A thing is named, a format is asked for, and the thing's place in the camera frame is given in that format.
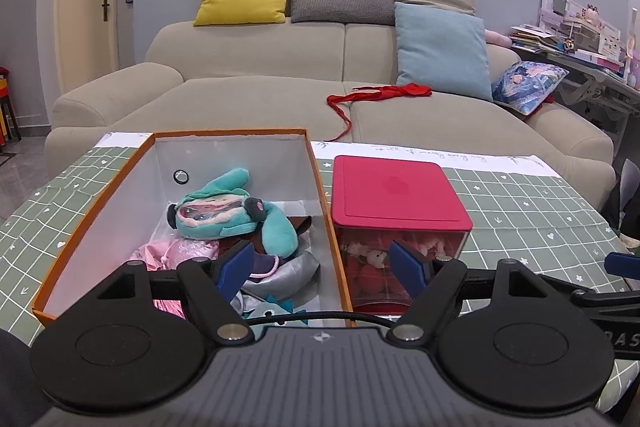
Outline white desk organizer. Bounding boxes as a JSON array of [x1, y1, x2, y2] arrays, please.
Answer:
[[540, 0, 623, 58]]

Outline stack of books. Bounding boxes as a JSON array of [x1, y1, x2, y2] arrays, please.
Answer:
[[509, 24, 561, 55]]

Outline red ribbon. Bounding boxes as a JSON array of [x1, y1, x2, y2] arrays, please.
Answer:
[[326, 83, 433, 142]]

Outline green checked tablecloth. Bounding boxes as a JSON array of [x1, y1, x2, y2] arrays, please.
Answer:
[[0, 132, 640, 427]]

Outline beige sofa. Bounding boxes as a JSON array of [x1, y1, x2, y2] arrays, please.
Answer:
[[45, 19, 617, 198]]

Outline silver cloth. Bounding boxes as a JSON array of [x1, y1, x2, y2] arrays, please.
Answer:
[[231, 251, 322, 308]]

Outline pink tassel pom-pom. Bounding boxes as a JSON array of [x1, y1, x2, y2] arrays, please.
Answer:
[[151, 298, 187, 322]]

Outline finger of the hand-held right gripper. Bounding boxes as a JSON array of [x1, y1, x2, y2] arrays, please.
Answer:
[[604, 252, 640, 275], [539, 274, 640, 308]]

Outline grey cushion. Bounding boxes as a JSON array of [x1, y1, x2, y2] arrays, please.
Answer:
[[290, 0, 397, 26]]

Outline brown leather piece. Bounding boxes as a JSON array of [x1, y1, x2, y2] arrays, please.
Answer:
[[287, 216, 315, 237]]

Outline printed blue cushion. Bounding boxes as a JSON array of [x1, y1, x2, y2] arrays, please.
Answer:
[[491, 61, 570, 116]]

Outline clear storage box red lid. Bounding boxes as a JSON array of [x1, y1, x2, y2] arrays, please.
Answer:
[[330, 154, 475, 314]]

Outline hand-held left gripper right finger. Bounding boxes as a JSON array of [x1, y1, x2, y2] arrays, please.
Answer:
[[387, 241, 546, 344]]

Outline pink cloth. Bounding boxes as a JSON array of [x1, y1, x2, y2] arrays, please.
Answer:
[[131, 239, 223, 269]]

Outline teal plush doll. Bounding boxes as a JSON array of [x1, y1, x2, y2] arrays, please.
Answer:
[[166, 167, 299, 258]]

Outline light blue cushion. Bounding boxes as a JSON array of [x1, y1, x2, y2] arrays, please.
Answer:
[[394, 2, 495, 102]]

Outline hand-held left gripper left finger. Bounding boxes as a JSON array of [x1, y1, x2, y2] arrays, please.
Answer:
[[97, 241, 255, 345]]

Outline blue-grey plush toy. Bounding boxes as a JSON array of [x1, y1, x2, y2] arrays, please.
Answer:
[[239, 293, 303, 325]]

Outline stacked red stools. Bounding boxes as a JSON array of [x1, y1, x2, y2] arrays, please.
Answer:
[[0, 66, 22, 145]]

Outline orange cardboard box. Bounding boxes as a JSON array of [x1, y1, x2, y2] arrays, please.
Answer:
[[31, 128, 357, 328]]

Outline white desk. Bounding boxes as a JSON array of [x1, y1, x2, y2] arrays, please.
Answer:
[[515, 47, 640, 128]]

